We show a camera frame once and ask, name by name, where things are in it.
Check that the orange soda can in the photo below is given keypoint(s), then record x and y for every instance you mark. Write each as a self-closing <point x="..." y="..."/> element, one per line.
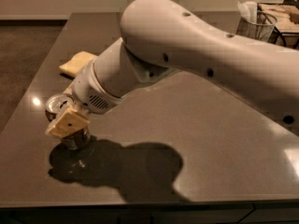
<point x="56" y="105"/>

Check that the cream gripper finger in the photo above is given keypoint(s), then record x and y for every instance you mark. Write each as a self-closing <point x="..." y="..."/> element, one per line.
<point x="68" y="122"/>
<point x="69" y="88"/>

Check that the white napkin in cup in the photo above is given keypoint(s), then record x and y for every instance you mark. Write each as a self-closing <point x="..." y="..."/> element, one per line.
<point x="248" y="11"/>

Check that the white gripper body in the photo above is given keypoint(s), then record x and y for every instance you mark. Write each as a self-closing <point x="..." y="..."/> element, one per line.
<point x="88" y="92"/>

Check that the wire mesh cup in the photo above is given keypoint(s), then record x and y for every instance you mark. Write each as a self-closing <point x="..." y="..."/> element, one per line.
<point x="260" y="29"/>

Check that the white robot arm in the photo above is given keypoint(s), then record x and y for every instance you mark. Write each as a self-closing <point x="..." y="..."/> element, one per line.
<point x="159" y="36"/>

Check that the yellow sponge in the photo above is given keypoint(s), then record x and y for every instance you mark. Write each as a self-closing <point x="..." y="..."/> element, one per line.
<point x="76" y="63"/>

